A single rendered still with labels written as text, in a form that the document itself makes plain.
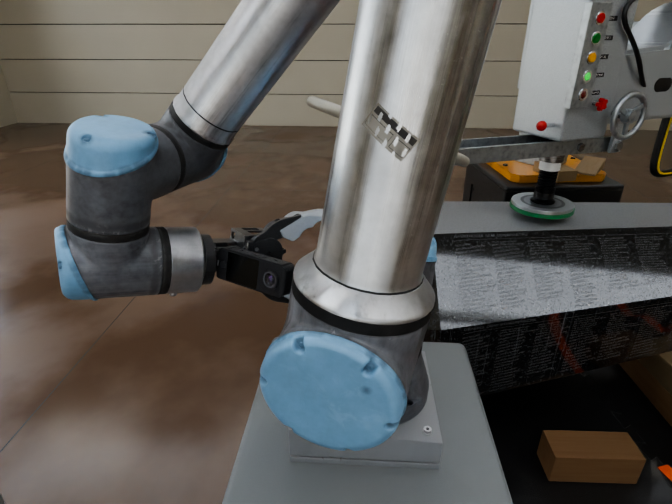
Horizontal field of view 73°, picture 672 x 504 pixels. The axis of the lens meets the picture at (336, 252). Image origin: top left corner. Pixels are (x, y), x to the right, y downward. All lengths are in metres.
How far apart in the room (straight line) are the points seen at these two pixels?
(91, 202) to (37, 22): 8.59
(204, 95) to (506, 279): 1.23
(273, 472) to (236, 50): 0.57
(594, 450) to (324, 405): 1.52
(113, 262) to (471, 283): 1.20
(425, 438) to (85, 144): 0.56
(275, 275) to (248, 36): 0.28
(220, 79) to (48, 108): 8.74
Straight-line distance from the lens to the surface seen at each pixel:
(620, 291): 1.79
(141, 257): 0.60
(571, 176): 2.45
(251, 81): 0.59
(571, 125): 1.65
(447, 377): 0.90
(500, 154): 1.54
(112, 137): 0.55
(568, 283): 1.70
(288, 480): 0.73
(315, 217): 0.69
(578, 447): 1.90
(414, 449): 0.72
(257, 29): 0.57
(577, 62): 1.59
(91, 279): 0.60
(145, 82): 8.40
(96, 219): 0.57
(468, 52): 0.39
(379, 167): 0.38
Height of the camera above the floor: 1.43
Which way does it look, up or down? 26 degrees down
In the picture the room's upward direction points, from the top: straight up
